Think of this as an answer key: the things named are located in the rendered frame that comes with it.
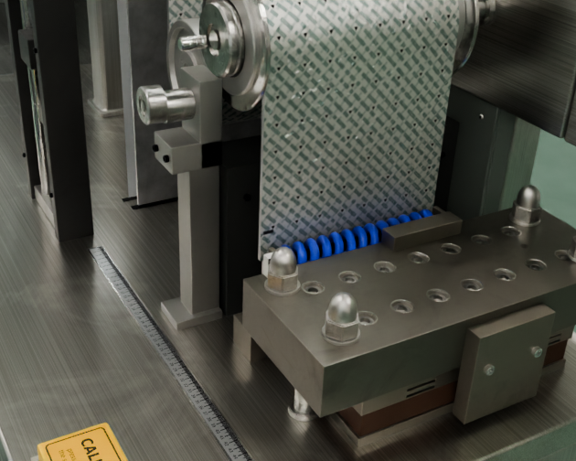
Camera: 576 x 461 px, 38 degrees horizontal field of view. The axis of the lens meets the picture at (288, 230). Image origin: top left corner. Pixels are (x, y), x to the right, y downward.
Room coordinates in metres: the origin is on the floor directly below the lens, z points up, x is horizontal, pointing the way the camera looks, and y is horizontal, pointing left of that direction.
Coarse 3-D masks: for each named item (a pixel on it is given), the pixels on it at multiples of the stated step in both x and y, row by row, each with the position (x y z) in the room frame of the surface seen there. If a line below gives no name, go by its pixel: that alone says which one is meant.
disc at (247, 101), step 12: (204, 0) 0.89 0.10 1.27; (252, 0) 0.80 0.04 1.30; (252, 12) 0.80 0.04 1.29; (264, 12) 0.78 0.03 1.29; (264, 24) 0.78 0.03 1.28; (264, 36) 0.78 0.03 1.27; (264, 48) 0.78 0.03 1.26; (264, 60) 0.77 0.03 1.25; (264, 72) 0.77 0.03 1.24; (252, 84) 0.79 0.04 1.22; (264, 84) 0.78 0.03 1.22; (228, 96) 0.84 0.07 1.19; (240, 96) 0.82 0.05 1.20; (252, 96) 0.79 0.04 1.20; (240, 108) 0.82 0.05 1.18; (252, 108) 0.80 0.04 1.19
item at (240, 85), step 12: (216, 0) 0.86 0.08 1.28; (240, 0) 0.81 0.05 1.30; (240, 12) 0.81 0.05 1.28; (252, 24) 0.79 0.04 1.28; (252, 36) 0.79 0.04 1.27; (252, 48) 0.79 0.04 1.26; (456, 48) 0.92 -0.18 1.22; (252, 60) 0.79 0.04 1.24; (240, 72) 0.81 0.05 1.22; (252, 72) 0.79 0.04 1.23; (228, 84) 0.83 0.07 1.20; (240, 84) 0.81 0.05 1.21
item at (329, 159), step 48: (288, 96) 0.80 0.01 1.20; (336, 96) 0.83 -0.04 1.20; (384, 96) 0.86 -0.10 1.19; (432, 96) 0.89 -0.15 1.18; (288, 144) 0.80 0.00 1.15; (336, 144) 0.83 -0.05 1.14; (384, 144) 0.86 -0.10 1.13; (432, 144) 0.90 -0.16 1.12; (288, 192) 0.80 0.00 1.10; (336, 192) 0.83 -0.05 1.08; (384, 192) 0.87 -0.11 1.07; (432, 192) 0.90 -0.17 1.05; (288, 240) 0.80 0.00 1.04
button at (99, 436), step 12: (84, 432) 0.61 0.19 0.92; (96, 432) 0.61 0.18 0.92; (108, 432) 0.61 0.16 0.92; (48, 444) 0.59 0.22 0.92; (60, 444) 0.59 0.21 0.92; (72, 444) 0.59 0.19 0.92; (84, 444) 0.59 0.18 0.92; (96, 444) 0.60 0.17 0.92; (108, 444) 0.60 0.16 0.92; (48, 456) 0.58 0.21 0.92; (60, 456) 0.58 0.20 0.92; (72, 456) 0.58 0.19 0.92; (84, 456) 0.58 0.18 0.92; (96, 456) 0.58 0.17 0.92; (108, 456) 0.58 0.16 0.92; (120, 456) 0.58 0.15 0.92
